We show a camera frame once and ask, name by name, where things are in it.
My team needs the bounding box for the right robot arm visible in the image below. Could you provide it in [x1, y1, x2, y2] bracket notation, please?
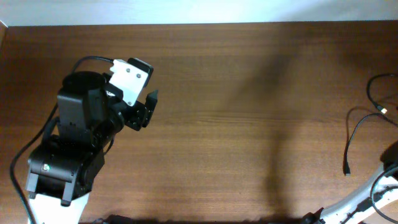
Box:
[299, 142, 397, 224]

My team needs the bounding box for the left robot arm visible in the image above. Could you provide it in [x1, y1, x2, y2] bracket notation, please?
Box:
[24, 58, 158, 223]

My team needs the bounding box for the left camera cable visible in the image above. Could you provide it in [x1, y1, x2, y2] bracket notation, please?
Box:
[9, 55, 115, 224]

